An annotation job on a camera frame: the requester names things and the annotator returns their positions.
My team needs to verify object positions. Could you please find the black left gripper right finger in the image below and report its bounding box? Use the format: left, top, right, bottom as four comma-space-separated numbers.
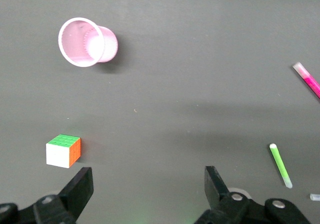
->
193, 166, 311, 224

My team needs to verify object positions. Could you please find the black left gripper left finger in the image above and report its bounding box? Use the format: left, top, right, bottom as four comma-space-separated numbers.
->
0, 167, 95, 224

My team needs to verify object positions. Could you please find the pink marker pen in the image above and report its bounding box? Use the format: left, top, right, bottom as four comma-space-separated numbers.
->
292, 61, 320, 99

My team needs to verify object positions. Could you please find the multicolour puzzle cube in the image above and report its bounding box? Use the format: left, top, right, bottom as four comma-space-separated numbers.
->
45, 134, 82, 169

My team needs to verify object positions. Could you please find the green marker pen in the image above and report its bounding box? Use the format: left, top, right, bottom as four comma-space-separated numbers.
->
269, 143, 293, 189

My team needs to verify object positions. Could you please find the pink ribbed plastic cup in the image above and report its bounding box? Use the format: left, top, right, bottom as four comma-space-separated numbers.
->
57, 17, 119, 68

